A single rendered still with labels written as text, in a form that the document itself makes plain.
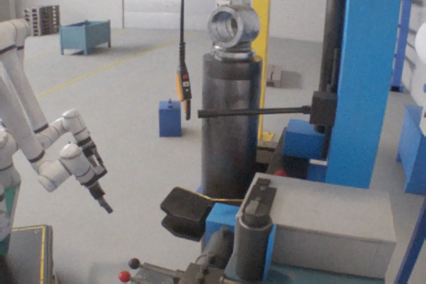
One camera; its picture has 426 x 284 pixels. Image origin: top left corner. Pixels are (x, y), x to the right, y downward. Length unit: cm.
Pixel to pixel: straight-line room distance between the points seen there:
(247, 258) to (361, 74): 65
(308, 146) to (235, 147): 31
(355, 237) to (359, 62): 54
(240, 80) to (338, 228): 59
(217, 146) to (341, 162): 44
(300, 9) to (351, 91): 1078
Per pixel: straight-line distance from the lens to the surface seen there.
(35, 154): 162
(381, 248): 95
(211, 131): 132
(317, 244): 94
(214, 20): 130
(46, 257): 222
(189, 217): 124
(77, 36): 921
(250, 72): 125
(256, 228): 82
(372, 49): 117
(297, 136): 145
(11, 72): 188
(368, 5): 115
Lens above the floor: 174
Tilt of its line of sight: 21 degrees down
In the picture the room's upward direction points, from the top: 2 degrees clockwise
